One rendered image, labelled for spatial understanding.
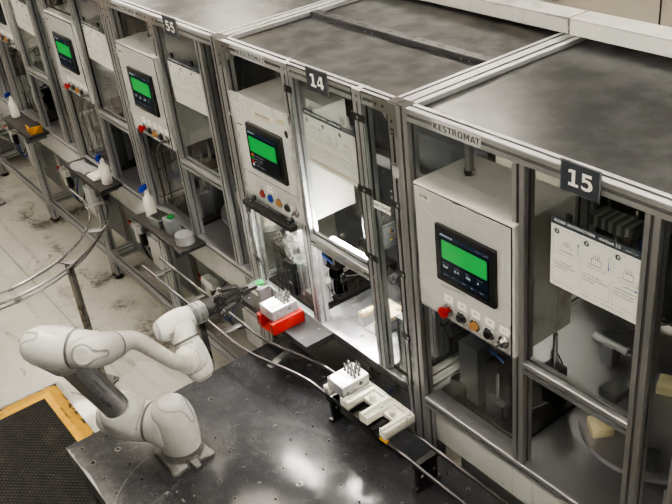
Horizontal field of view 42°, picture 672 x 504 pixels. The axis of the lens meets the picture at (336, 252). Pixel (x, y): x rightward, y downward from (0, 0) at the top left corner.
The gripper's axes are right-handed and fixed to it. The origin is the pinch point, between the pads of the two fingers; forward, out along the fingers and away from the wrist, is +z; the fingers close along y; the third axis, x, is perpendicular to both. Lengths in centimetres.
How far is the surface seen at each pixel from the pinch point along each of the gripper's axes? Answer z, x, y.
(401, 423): 11, -79, -26
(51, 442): -72, 110, -113
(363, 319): 34.6, -27.9, -18.7
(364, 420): 3, -67, -27
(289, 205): 22.9, -2.6, 29.4
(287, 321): 11.9, -6.0, -19.3
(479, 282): 21, -109, 44
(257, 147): 21, 11, 51
